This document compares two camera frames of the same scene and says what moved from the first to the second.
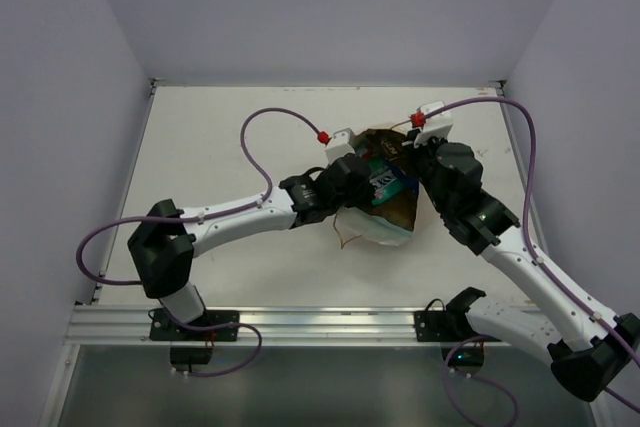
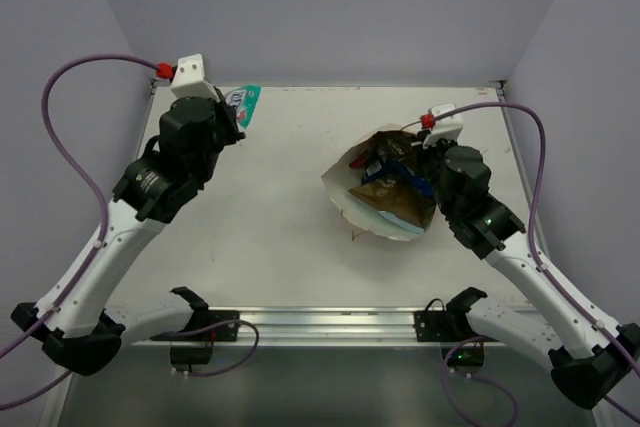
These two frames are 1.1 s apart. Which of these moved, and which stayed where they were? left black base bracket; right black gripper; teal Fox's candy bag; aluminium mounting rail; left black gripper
Moved: left black gripper; teal Fox's candy bag
Stayed: right black gripper; left black base bracket; aluminium mounting rail
